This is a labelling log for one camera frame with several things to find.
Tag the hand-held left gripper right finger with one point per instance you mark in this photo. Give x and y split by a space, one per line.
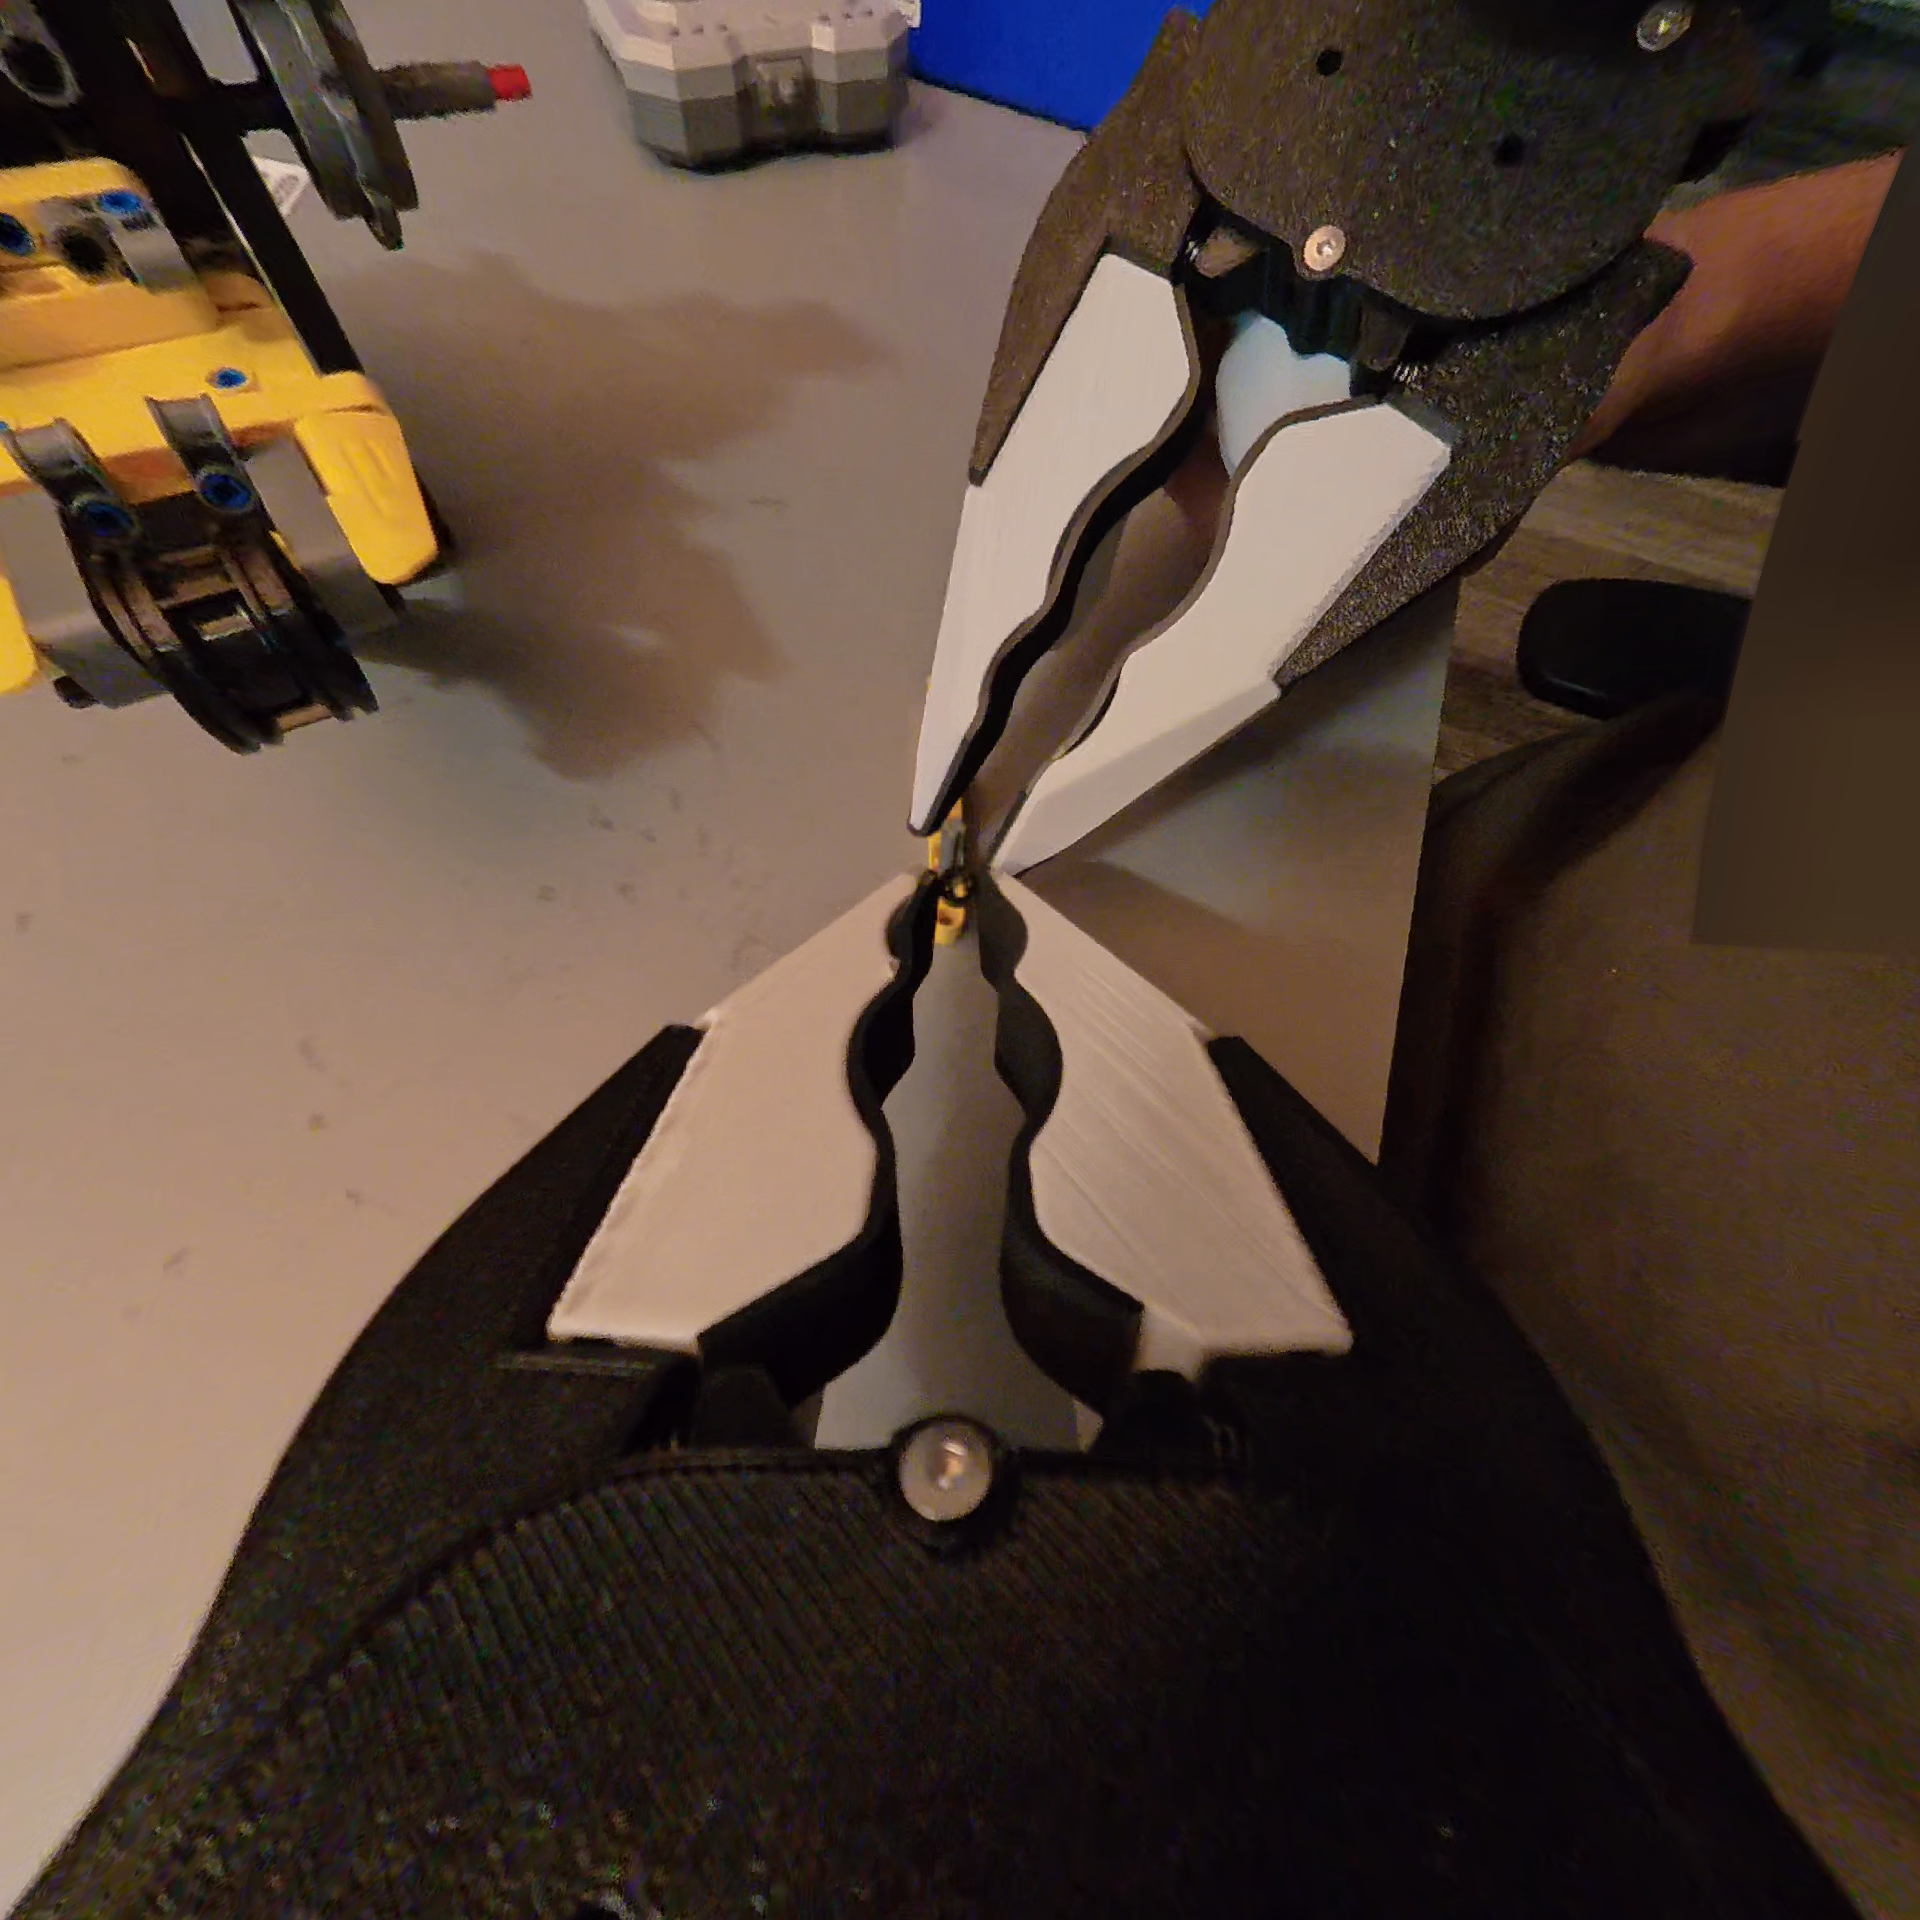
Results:
1170 1185

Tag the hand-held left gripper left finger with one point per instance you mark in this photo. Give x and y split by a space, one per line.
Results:
721 1185

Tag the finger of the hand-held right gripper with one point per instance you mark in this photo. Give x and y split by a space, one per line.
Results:
1289 556
1049 495

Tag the yellow perforated toy beam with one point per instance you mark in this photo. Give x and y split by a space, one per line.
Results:
952 926

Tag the small black toy bush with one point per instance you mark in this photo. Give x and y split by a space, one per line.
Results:
953 897

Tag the person's right hand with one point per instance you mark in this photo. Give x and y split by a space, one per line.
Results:
1724 345

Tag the black chair armrest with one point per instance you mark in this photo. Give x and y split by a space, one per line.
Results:
1621 646

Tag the blue plastic bin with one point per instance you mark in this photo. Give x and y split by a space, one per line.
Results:
1035 53

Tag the grey toy battery box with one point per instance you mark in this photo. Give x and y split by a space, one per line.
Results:
749 89

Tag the yellow and black toy vehicle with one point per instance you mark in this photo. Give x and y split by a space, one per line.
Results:
149 316

